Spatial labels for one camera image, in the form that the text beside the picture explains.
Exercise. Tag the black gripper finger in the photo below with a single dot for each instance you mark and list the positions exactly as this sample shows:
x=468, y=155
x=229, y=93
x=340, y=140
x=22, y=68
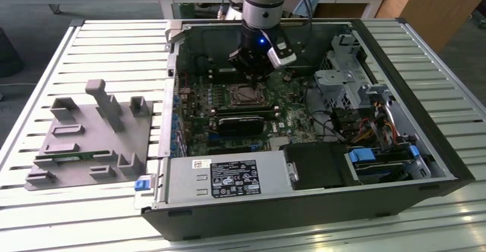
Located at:
x=261, y=70
x=239, y=62

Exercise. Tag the silver CPU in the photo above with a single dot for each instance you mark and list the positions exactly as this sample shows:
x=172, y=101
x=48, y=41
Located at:
x=244, y=96

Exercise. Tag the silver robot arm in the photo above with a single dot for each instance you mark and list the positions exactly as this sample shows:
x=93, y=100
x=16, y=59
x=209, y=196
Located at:
x=263, y=4

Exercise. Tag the green motherboard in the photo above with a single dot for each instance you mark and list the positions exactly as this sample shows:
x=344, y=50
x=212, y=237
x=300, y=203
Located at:
x=295, y=118

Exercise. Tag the metal drive cage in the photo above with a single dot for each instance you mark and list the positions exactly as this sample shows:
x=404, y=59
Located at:
x=338, y=78

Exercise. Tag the black graphics card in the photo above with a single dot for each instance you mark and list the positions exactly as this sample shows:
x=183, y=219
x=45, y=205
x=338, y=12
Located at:
x=239, y=125

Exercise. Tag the small silver heat sink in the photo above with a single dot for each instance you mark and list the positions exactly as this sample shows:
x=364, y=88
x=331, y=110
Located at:
x=277, y=143

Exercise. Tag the black plastic shroud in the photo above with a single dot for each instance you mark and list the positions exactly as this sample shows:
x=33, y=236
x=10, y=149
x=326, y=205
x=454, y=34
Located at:
x=319, y=166

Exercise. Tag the blue disk carrier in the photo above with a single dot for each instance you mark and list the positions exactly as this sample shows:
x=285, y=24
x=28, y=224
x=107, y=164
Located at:
x=360, y=155

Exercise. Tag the silver power supply unit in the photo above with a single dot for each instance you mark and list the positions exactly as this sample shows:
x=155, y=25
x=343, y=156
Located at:
x=181, y=181

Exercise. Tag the grey parts rack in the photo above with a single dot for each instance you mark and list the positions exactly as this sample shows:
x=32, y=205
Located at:
x=91, y=138

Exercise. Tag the blue plastic clip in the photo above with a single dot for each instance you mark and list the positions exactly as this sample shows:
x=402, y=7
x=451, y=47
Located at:
x=414, y=151

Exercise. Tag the wooden cabinet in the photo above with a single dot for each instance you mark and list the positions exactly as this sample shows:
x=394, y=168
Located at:
x=436, y=7

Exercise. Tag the blue case latch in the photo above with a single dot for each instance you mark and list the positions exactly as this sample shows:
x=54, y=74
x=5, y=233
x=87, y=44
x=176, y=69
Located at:
x=141, y=185

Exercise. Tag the green RAM stick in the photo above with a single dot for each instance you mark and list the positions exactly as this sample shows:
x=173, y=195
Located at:
x=87, y=154

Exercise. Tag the black PC case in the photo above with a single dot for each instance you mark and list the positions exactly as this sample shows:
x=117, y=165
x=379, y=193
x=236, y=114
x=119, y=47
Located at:
x=265, y=223

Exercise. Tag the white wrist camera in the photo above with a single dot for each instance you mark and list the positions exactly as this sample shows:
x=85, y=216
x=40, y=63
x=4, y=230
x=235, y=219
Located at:
x=281, y=55

